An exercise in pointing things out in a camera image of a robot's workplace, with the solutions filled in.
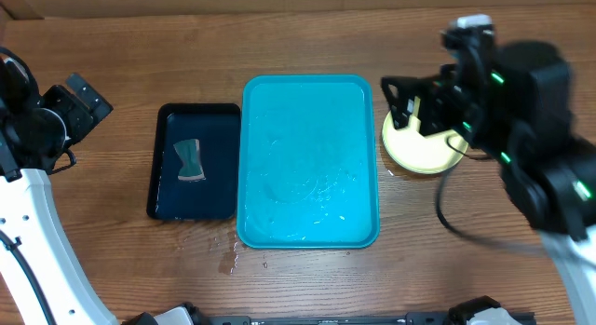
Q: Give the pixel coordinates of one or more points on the teal rectangular tray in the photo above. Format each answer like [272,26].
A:
[307,172]

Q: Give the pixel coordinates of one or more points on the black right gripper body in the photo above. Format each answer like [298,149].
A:
[456,103]

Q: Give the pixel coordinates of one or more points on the green sponge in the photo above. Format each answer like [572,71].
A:
[189,153]

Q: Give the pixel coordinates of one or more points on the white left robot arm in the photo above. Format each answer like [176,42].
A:
[38,263]

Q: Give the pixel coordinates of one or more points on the yellow plate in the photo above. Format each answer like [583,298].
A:
[420,154]

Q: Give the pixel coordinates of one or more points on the black rectangular tray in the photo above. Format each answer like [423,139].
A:
[217,127]

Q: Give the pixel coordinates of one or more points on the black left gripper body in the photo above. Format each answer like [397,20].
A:
[75,115]

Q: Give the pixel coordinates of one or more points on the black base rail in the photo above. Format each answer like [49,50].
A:
[481,310]

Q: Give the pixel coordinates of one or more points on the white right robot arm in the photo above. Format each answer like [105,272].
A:
[512,102]

